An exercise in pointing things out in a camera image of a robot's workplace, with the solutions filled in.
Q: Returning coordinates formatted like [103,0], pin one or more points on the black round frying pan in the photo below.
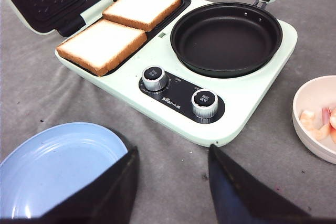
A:
[227,39]

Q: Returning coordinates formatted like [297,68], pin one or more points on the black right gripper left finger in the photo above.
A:
[108,199]

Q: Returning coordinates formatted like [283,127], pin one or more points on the right silver control knob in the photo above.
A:
[204,103]

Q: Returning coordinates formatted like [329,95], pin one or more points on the beige ribbed bowl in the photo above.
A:
[313,96]

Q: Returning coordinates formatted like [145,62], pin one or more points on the white bread slice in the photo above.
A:
[102,46]
[140,14]

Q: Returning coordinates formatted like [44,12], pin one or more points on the blue round plate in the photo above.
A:
[54,164]

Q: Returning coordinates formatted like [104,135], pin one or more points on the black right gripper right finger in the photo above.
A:
[239,197]

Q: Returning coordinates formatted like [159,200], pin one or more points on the left silver control knob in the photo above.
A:
[154,78]

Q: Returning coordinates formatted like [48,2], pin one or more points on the mint green breakfast maker base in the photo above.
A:
[241,95]

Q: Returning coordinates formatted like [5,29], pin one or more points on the silver control knob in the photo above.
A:
[204,103]
[154,78]

